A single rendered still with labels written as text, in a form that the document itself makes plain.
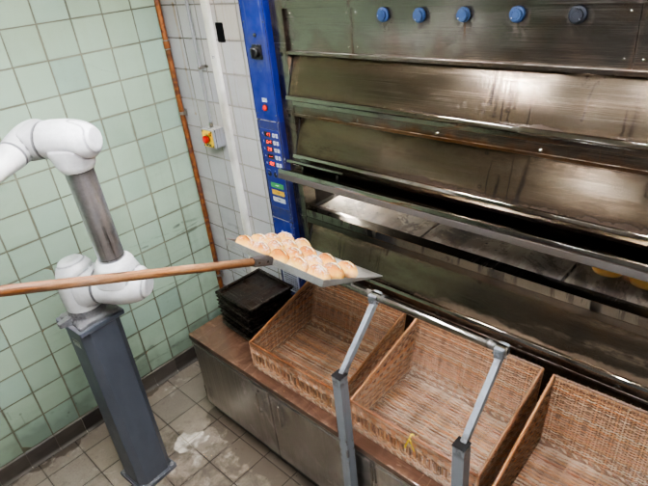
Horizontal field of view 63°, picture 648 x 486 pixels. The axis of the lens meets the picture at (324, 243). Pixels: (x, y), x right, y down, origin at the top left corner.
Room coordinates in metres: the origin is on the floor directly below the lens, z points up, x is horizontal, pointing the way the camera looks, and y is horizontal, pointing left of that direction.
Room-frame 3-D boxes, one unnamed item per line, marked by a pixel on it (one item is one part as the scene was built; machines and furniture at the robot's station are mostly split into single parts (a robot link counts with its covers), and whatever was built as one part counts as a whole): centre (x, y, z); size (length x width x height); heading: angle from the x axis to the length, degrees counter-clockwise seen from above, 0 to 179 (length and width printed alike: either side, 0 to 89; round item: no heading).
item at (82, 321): (1.87, 1.04, 1.03); 0.22 x 0.18 x 0.06; 138
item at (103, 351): (1.89, 1.02, 0.50); 0.21 x 0.21 x 1.00; 48
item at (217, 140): (2.72, 0.51, 1.46); 0.10 x 0.07 x 0.10; 44
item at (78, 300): (1.88, 1.01, 1.17); 0.18 x 0.16 x 0.22; 77
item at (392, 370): (1.47, -0.39, 0.72); 0.56 x 0.49 x 0.28; 44
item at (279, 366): (1.90, 0.03, 0.72); 0.56 x 0.49 x 0.28; 45
